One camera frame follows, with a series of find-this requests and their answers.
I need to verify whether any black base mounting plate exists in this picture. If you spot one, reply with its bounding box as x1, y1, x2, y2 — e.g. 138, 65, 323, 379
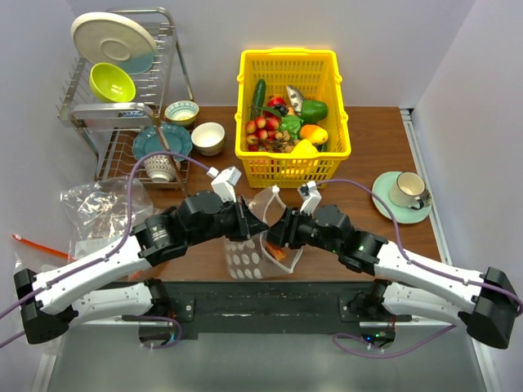
147, 279, 411, 339

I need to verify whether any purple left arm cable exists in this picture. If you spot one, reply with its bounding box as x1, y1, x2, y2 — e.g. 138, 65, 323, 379
0, 151, 213, 352

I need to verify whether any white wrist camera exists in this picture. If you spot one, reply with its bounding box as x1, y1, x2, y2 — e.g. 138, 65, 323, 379
297, 180, 322, 216
206, 167, 242, 203

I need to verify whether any green lettuce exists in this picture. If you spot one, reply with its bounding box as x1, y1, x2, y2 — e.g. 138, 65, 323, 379
279, 115, 303, 140

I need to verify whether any large cream blue plate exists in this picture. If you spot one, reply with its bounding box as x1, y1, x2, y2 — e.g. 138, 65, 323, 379
70, 11, 157, 75

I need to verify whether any orange papaya slice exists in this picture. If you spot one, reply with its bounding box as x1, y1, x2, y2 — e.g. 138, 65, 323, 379
265, 243, 287, 262

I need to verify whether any metal dish rack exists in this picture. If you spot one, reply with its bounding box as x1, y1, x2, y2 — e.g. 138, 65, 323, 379
57, 7, 190, 190

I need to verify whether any white cream bowl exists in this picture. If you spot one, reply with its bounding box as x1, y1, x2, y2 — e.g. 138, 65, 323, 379
191, 122, 226, 157

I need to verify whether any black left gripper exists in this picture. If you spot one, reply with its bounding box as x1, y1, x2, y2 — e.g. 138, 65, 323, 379
188, 194, 270, 247

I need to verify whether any brown longan bunch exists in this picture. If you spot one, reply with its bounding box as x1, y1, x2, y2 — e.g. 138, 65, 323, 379
263, 131, 295, 153

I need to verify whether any grey toy fish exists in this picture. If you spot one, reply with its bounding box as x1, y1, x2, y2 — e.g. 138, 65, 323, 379
286, 85, 305, 115

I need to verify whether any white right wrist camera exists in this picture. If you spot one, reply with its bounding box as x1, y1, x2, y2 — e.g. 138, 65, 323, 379
297, 180, 322, 216

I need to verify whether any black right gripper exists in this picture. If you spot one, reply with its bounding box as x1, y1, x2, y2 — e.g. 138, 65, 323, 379
260, 206, 341, 255

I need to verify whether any mint green saucer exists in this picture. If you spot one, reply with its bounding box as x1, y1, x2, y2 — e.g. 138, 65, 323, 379
372, 171, 432, 225

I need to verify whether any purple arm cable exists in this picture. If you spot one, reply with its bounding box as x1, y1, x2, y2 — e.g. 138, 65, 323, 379
314, 179, 523, 359
0, 151, 213, 352

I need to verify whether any yellow bell pepper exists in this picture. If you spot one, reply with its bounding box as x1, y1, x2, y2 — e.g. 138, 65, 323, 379
290, 139, 319, 158

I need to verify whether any yellow plastic basket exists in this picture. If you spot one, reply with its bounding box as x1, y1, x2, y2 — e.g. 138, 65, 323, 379
235, 48, 351, 188

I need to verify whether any lime green bowl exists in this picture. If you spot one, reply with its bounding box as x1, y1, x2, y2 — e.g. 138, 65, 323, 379
89, 63, 136, 103

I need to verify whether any orange-zipper clear bag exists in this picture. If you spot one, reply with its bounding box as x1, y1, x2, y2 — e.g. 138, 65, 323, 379
2, 233, 69, 357

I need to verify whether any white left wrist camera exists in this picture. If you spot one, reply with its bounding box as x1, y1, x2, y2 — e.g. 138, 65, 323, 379
206, 167, 242, 203

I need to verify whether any teal scalloped plate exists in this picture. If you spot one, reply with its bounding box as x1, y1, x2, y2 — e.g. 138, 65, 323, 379
132, 123, 193, 161

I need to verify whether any crumpled clear plastic bag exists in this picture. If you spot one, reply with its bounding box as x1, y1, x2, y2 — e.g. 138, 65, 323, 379
60, 176, 159, 248

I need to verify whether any clear white-dotted zip bag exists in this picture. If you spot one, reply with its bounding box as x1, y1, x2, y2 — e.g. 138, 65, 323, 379
224, 185, 303, 280

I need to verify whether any cream mug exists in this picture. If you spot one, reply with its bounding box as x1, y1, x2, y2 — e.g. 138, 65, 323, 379
388, 172, 431, 211

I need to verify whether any teal patterned small bowl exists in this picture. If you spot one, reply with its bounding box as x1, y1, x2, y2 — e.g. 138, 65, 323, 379
163, 100, 199, 127

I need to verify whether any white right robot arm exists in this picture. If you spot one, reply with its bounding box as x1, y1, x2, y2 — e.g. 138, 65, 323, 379
266, 205, 521, 350

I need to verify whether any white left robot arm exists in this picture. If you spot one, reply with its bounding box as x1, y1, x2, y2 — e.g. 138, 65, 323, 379
14, 191, 269, 345

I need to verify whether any red pomegranate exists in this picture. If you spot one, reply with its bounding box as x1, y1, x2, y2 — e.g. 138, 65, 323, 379
268, 96, 288, 115

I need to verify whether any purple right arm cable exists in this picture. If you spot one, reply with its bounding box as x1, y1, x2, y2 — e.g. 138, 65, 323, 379
314, 179, 523, 359

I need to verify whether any dark green cucumber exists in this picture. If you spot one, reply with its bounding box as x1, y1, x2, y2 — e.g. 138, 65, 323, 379
252, 78, 266, 109

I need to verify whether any patterned white bowl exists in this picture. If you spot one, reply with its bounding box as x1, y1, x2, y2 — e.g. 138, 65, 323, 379
143, 155, 176, 183

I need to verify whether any green bell pepper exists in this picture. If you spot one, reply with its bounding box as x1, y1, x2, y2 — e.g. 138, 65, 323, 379
300, 100, 329, 124

